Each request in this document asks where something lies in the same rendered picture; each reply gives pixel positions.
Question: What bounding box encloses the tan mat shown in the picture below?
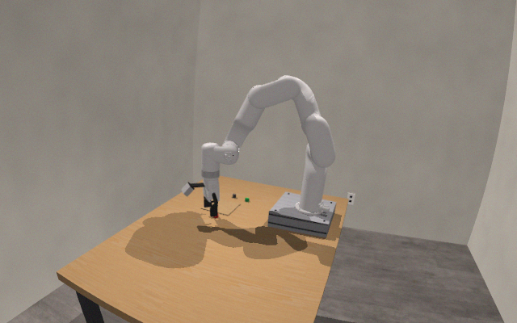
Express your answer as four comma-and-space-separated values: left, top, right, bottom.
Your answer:
201, 199, 240, 216

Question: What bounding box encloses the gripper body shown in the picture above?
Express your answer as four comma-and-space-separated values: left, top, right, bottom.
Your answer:
203, 176, 220, 202

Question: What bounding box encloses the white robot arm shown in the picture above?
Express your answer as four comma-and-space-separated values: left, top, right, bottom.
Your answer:
201, 76, 335, 216

